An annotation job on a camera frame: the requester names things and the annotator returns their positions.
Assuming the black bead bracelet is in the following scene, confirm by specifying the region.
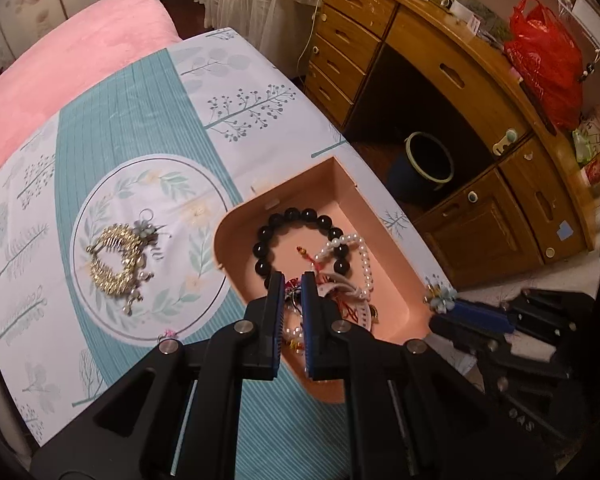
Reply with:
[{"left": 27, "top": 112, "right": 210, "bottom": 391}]
[{"left": 252, "top": 208, "right": 352, "bottom": 291}]

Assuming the pink pillow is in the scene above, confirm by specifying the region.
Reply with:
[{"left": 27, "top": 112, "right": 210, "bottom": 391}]
[{"left": 0, "top": 0, "right": 183, "bottom": 196}]

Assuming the wooden desk drawer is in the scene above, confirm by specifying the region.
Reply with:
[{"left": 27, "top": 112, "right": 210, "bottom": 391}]
[
  {"left": 316, "top": 7, "right": 383, "bottom": 68},
  {"left": 325, "top": 0, "right": 400, "bottom": 38},
  {"left": 308, "top": 35, "right": 368, "bottom": 98},
  {"left": 304, "top": 65, "right": 356, "bottom": 126}
]

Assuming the red string bracelet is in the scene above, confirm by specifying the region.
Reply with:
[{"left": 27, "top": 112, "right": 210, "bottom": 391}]
[{"left": 284, "top": 246, "right": 381, "bottom": 355}]

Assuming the pearl hair clip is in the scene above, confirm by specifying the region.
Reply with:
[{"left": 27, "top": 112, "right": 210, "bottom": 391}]
[{"left": 282, "top": 310, "right": 306, "bottom": 346}]

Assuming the red plastic bag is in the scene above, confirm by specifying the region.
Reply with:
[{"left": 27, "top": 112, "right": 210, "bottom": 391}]
[{"left": 502, "top": 0, "right": 586, "bottom": 131}]

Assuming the wooden desk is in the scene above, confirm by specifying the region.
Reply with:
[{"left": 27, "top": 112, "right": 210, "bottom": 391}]
[{"left": 302, "top": 0, "right": 600, "bottom": 291}]

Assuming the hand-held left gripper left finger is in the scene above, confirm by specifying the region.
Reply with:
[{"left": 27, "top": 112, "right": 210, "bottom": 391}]
[{"left": 30, "top": 271, "right": 286, "bottom": 480}]

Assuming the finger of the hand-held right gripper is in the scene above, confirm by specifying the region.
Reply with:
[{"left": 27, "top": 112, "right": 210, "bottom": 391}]
[
  {"left": 429, "top": 316, "right": 572, "bottom": 382},
  {"left": 455, "top": 289, "right": 597, "bottom": 347}
]

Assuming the white cable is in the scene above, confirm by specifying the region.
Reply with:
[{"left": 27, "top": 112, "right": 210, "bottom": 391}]
[{"left": 297, "top": 0, "right": 326, "bottom": 78}]

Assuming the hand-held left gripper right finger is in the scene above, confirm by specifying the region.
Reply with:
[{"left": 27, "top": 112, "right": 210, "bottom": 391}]
[{"left": 302, "top": 271, "right": 558, "bottom": 480}]

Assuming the pink plastic tray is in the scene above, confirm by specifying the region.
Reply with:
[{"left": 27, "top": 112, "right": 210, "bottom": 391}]
[{"left": 214, "top": 156, "right": 433, "bottom": 405}]

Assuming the dark blue trash bin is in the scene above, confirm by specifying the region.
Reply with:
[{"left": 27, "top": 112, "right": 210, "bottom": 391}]
[{"left": 385, "top": 131, "right": 455, "bottom": 206}]

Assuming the white pearl bracelet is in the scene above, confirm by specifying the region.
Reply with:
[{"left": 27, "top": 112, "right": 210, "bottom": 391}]
[{"left": 312, "top": 232, "right": 373, "bottom": 297}]

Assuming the green packet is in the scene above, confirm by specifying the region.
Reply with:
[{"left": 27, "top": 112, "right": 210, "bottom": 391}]
[{"left": 572, "top": 127, "right": 598, "bottom": 163}]

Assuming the pale green knob ornament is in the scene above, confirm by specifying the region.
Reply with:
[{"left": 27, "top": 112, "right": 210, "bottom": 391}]
[{"left": 492, "top": 129, "right": 520, "bottom": 156}]

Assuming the printed blue tablecloth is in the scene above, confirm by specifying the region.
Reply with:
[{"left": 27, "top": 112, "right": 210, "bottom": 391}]
[{"left": 0, "top": 27, "right": 451, "bottom": 480}]

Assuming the gold leaf hair comb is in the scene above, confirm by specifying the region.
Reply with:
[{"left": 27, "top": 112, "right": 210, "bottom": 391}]
[{"left": 86, "top": 210, "right": 172, "bottom": 317}]

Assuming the pale flower hairpin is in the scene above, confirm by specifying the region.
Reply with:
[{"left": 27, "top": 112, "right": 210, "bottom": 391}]
[{"left": 422, "top": 282, "right": 456, "bottom": 315}]

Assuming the wooden cabinet door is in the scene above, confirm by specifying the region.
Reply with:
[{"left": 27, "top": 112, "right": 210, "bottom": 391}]
[
  {"left": 415, "top": 167, "right": 546, "bottom": 286},
  {"left": 500, "top": 137, "right": 588, "bottom": 263}
]

